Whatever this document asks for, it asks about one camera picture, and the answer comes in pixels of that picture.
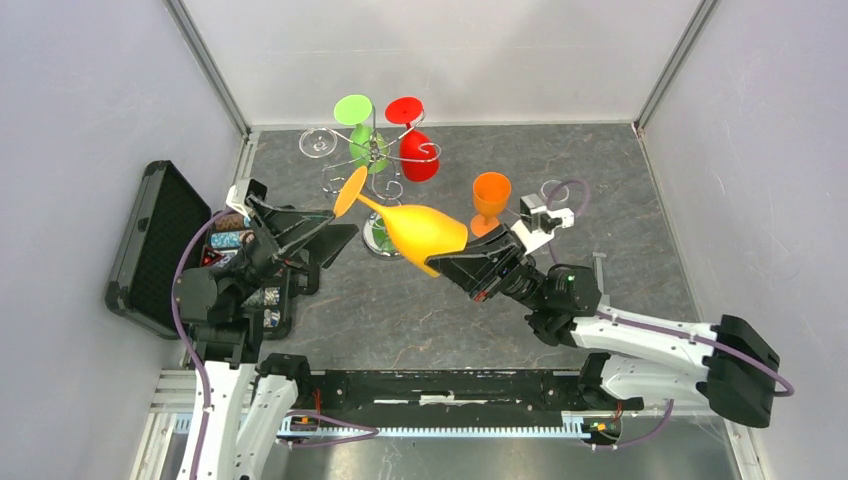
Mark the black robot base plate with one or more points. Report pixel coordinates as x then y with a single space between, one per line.
456 398

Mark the green wine glass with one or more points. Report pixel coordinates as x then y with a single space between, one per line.
366 146

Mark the orange wine glass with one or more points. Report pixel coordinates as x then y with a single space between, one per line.
490 194

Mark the black poker chip case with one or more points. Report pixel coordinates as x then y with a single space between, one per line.
166 213

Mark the yellow wine glass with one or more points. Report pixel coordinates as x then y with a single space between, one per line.
417 231

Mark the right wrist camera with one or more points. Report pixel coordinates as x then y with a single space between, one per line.
537 223

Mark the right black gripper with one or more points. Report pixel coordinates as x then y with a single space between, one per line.
484 271

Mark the grey metal bracket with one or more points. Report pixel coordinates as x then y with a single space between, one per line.
598 268

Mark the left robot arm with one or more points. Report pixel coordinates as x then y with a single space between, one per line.
241 400

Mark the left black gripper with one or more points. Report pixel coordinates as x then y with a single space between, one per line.
284 225

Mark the clear wine glass front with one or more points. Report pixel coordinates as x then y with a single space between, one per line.
554 192

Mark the clear wine glass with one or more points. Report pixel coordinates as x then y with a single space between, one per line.
318 142
554 192

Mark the chrome wine glass rack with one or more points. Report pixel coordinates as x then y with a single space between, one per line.
387 186

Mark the red wine glass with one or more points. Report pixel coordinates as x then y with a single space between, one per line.
419 156

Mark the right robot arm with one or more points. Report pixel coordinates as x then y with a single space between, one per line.
727 366

